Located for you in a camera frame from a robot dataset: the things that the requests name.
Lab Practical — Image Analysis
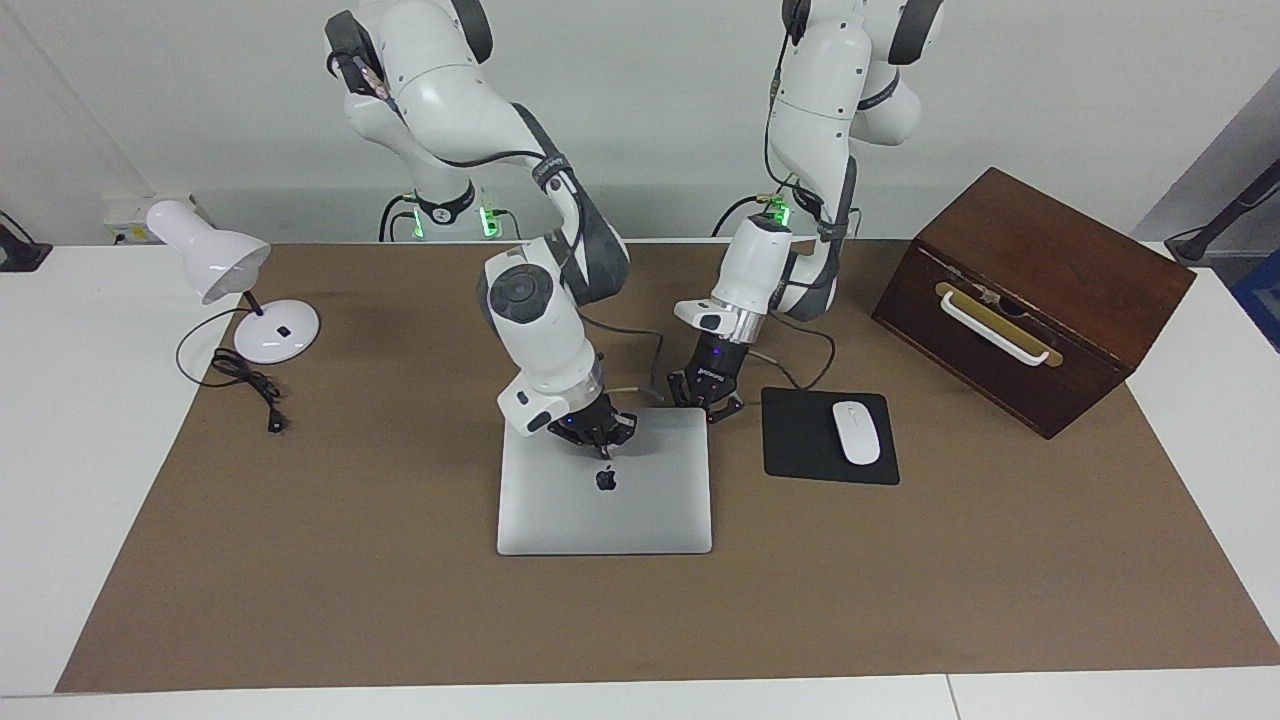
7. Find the silver grey laptop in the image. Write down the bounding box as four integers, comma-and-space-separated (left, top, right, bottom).
497, 405, 713, 557

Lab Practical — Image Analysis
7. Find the black mouse pad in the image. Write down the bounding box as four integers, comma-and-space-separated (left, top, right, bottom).
761, 387, 901, 487

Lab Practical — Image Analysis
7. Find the white computer mouse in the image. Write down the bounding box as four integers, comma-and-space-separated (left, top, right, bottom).
832, 400, 882, 467

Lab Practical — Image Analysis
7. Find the brown table mat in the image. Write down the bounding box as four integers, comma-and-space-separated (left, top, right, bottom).
55, 238, 1280, 694

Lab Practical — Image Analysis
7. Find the dark wooden box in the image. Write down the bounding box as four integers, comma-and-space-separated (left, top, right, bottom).
871, 167, 1197, 441

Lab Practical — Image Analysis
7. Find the white desk lamp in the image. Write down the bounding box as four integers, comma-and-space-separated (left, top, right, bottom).
146, 199, 321, 365

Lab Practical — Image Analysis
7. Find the blue object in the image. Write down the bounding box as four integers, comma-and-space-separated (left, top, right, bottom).
1232, 250, 1280, 353

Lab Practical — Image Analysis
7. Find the black stand foot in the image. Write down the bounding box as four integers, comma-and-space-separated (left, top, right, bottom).
0, 210, 54, 274

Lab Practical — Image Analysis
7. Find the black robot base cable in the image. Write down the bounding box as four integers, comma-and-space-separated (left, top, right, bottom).
711, 194, 767, 240
377, 192, 423, 244

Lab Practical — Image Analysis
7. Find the white box handle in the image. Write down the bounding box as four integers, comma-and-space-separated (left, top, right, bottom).
940, 290, 1051, 368

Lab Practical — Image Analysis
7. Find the brass handle plate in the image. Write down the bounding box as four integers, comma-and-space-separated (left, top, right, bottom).
934, 281, 1064, 369

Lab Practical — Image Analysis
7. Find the black lamp power cable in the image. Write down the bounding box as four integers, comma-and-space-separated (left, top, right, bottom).
176, 305, 288, 434

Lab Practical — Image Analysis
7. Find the white wall power strip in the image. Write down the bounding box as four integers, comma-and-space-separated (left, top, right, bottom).
103, 195, 197, 245

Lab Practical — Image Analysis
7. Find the black camera stand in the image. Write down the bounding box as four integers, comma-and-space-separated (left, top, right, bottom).
1165, 158, 1280, 267

